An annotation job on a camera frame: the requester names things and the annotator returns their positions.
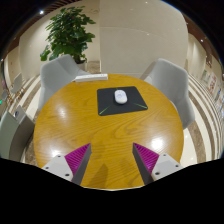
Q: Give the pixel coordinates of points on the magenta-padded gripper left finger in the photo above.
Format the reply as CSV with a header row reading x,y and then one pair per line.
x,y
68,166

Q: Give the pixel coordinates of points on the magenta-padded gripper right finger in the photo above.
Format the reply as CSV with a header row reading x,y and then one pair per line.
x,y
156,166

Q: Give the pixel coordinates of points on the white cartoon-print computer mouse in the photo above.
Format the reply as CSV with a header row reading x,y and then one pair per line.
x,y
120,96

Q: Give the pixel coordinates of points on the black square mouse pad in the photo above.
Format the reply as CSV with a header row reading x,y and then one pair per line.
x,y
106,103

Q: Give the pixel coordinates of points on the grey shell chair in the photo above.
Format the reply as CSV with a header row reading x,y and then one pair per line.
x,y
173,85
56,75

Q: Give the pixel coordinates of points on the white power strip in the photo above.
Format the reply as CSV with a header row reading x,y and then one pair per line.
x,y
91,77

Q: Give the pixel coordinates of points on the group of grey chairs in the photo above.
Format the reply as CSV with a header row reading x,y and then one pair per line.
x,y
16,83

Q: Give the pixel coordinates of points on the large green potted plant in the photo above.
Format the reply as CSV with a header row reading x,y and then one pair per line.
x,y
70,31

